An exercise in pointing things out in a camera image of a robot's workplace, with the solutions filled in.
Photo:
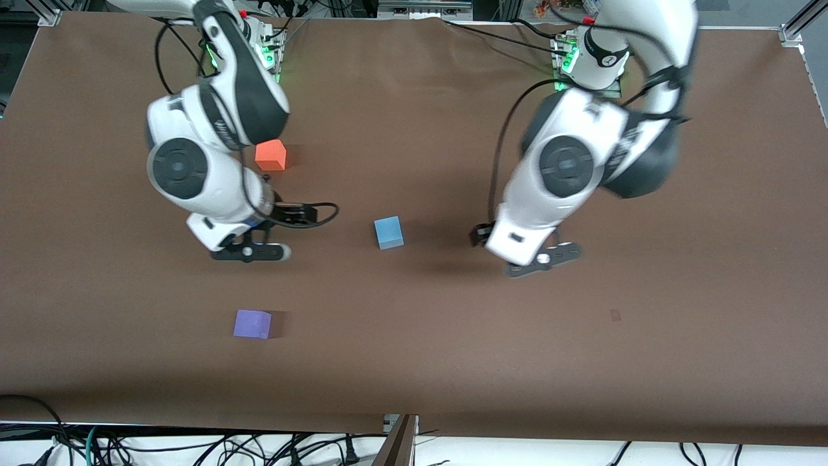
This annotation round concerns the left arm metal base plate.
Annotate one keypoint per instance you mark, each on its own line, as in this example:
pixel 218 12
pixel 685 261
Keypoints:
pixel 561 74

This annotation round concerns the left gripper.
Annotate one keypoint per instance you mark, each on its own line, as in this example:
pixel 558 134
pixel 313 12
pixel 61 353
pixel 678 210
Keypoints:
pixel 482 235

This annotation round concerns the orange foam block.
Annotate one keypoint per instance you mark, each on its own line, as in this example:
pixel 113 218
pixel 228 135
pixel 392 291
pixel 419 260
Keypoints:
pixel 272 156

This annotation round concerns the aluminium frame corner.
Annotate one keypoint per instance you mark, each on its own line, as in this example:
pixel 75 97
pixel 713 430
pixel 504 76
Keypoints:
pixel 49 14
pixel 799 22

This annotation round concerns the white metal bracket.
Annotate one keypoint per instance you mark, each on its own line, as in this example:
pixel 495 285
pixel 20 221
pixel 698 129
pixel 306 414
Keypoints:
pixel 390 422

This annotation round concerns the purple foam block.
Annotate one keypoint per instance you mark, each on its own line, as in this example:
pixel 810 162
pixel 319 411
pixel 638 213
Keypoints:
pixel 251 324

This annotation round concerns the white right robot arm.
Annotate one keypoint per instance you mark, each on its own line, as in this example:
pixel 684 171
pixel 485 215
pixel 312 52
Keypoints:
pixel 178 168

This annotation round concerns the blue foam block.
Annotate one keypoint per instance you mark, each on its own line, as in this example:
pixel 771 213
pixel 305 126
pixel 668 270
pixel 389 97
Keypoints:
pixel 389 233

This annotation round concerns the grey metal unit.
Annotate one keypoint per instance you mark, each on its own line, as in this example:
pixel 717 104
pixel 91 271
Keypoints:
pixel 420 8

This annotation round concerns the brown table cover sheet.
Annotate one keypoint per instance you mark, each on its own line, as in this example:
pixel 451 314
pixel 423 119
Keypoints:
pixel 414 362

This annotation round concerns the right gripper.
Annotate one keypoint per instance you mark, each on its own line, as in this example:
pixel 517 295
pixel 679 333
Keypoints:
pixel 289 213

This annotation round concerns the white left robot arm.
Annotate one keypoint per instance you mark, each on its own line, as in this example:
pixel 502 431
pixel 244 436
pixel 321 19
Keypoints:
pixel 569 165

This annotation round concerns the colourful small objects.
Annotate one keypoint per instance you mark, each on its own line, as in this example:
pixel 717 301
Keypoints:
pixel 550 8

